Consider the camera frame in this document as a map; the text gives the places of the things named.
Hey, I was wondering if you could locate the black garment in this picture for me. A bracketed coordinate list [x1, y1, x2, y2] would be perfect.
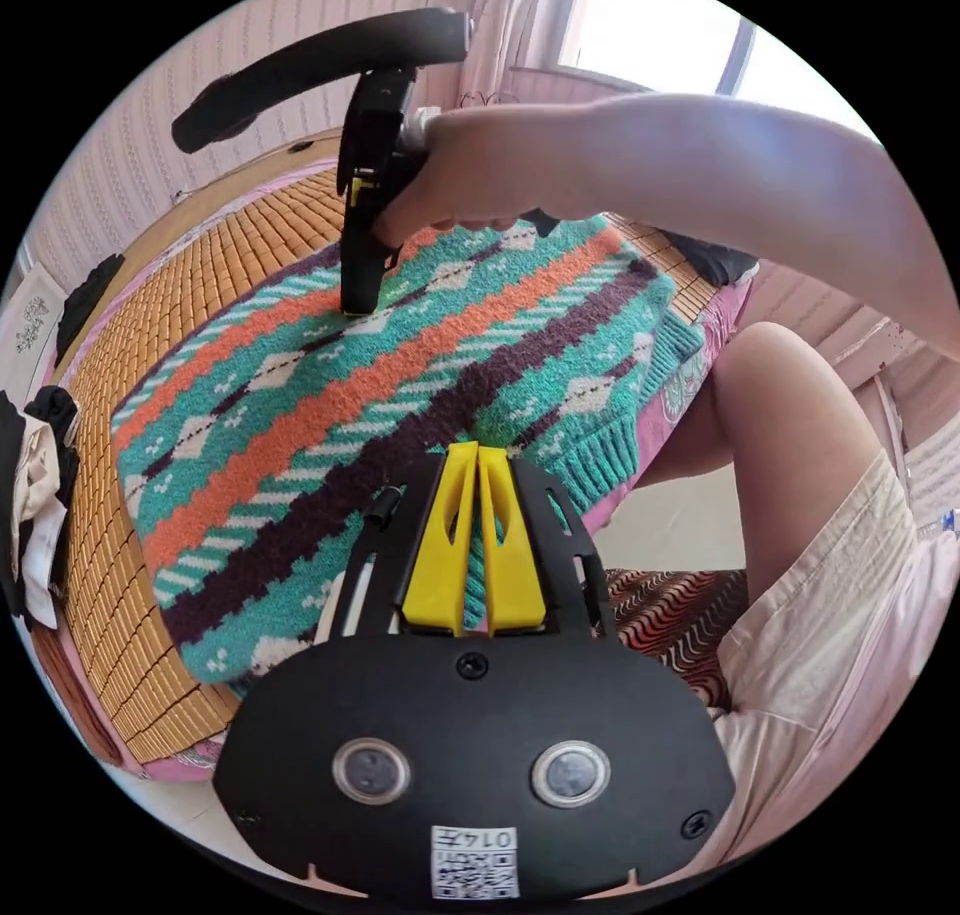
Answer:
[55, 252, 127, 367]
[658, 227, 761, 289]

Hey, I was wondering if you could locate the person's right hand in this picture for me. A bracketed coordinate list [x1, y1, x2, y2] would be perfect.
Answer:
[370, 108, 543, 250]

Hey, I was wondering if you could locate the pile of clothes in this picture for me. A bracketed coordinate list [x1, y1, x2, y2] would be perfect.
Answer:
[0, 385, 82, 630]

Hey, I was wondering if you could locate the red wavy patterned rug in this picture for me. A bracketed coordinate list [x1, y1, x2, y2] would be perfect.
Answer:
[604, 568, 751, 712]

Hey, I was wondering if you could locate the person's body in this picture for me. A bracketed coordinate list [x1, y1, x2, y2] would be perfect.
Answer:
[634, 320, 960, 885]

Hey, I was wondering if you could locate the window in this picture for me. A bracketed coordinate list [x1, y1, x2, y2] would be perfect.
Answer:
[553, 0, 853, 103]

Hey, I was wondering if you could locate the pink curtain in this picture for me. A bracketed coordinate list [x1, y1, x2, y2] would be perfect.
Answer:
[457, 0, 588, 106]

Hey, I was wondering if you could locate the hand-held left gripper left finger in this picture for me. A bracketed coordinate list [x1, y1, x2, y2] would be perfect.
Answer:
[401, 441, 480, 637]

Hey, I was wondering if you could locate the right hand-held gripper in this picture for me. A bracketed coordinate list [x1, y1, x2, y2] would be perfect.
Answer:
[335, 67, 442, 318]

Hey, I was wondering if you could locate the teal orange patterned knit sweater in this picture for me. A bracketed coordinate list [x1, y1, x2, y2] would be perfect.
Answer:
[110, 213, 699, 688]

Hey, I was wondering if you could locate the person's right forearm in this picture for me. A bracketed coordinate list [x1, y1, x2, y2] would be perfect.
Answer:
[538, 92, 960, 367]

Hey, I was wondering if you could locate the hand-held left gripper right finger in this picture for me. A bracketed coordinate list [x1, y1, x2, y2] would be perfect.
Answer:
[477, 446, 548, 638]

